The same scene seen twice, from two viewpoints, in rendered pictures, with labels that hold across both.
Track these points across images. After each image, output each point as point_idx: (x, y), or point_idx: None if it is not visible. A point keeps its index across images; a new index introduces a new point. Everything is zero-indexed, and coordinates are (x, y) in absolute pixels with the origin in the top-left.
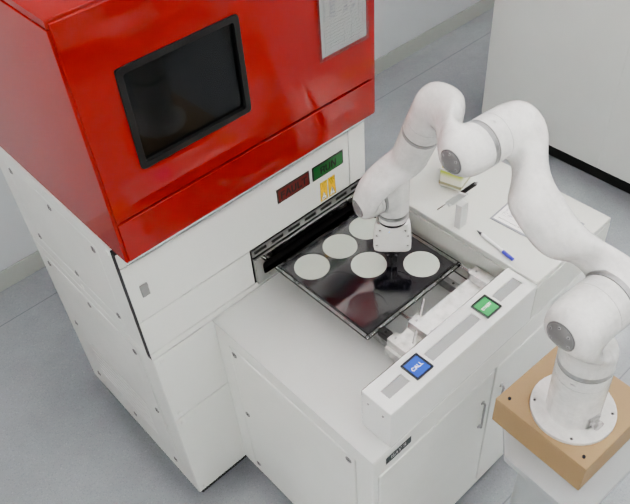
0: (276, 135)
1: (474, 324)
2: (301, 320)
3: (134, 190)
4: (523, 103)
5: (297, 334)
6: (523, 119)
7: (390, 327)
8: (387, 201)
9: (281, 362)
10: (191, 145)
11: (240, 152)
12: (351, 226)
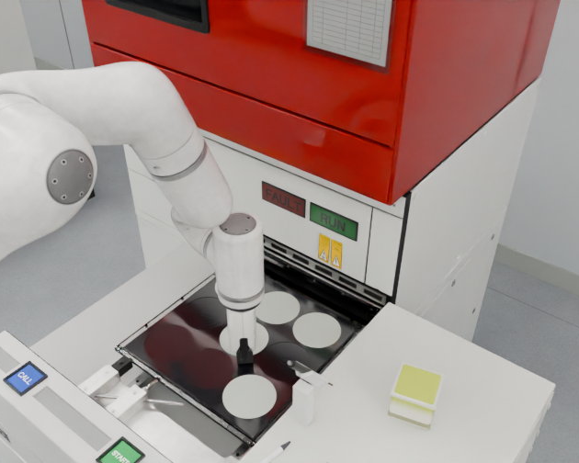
0: (238, 95)
1: (90, 445)
2: None
3: (100, 18)
4: (38, 128)
5: (162, 307)
6: (1, 137)
7: (167, 392)
8: (206, 247)
9: (122, 299)
10: (148, 18)
11: (196, 76)
12: (316, 314)
